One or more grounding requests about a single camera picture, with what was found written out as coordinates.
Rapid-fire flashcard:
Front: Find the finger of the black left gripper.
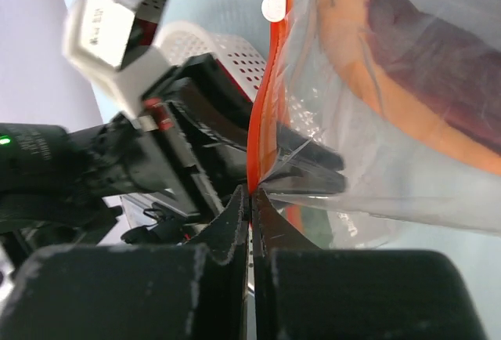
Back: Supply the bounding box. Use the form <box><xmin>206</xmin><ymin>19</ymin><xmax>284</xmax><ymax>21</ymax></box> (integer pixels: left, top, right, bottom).
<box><xmin>260</xmin><ymin>170</ymin><xmax>346</xmax><ymax>196</ymax></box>
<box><xmin>276</xmin><ymin>124</ymin><xmax>344</xmax><ymax>172</ymax></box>

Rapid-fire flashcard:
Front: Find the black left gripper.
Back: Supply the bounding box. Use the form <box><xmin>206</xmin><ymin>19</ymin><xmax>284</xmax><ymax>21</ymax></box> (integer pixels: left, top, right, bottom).
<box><xmin>1</xmin><ymin>99</ymin><xmax>219</xmax><ymax>244</ymax></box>

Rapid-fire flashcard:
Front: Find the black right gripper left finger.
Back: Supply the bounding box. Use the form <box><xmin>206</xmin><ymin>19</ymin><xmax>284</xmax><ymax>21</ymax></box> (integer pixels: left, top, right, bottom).
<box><xmin>1</xmin><ymin>187</ymin><xmax>250</xmax><ymax>340</ymax></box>

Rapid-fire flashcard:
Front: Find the fake sweet potato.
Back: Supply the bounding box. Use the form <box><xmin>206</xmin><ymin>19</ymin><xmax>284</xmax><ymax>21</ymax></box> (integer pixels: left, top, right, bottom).
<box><xmin>315</xmin><ymin>0</ymin><xmax>500</xmax><ymax>174</ymax></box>

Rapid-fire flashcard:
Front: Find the clear zip top bag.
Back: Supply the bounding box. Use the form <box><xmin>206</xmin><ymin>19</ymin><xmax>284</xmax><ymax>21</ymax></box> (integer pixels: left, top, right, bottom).
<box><xmin>247</xmin><ymin>0</ymin><xmax>500</xmax><ymax>234</ymax></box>

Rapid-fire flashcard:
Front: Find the white perforated plastic basket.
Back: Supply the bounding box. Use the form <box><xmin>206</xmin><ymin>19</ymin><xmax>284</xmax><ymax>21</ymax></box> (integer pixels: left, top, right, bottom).
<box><xmin>155</xmin><ymin>21</ymin><xmax>266</xmax><ymax>101</ymax></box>

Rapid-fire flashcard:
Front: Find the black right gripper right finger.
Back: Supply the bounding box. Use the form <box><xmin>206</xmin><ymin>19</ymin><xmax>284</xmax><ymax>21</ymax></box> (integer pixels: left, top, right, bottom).
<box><xmin>250</xmin><ymin>191</ymin><xmax>486</xmax><ymax>339</ymax></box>

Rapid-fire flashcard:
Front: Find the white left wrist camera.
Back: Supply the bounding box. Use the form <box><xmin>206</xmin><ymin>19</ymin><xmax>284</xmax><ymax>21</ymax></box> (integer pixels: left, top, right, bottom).
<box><xmin>63</xmin><ymin>0</ymin><xmax>170</xmax><ymax>120</ymax></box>

